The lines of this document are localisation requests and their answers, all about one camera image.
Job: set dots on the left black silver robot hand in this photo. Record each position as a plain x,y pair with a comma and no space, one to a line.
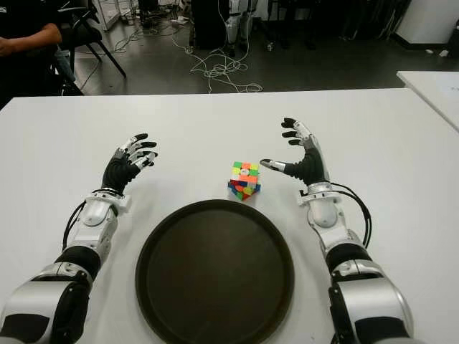
120,172

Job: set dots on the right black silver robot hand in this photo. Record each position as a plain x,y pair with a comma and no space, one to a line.
313,168

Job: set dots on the multicoloured Rubik's cube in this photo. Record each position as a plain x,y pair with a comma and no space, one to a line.
245,173

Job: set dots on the right silver black robot arm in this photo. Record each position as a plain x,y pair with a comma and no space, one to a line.
322,211

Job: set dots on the left silver black robot arm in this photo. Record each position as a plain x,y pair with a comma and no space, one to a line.
93,211

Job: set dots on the dark brown round plate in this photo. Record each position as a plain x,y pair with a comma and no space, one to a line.
215,272

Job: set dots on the small white caster wheel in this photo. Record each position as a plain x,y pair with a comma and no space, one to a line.
269,46

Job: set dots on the seated person in black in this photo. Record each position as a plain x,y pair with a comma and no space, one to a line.
21,71

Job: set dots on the black metal chair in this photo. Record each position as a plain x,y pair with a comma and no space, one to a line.
84,34

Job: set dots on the white side table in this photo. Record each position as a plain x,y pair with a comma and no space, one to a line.
437,93

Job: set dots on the white display cabinet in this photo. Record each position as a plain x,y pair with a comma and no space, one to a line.
107,16

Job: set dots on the white humanoid robot legs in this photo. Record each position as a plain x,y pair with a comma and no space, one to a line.
232,27

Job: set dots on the black floor cabinet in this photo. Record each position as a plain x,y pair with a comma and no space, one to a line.
209,25

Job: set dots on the small white floor object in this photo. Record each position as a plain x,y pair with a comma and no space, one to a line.
443,53

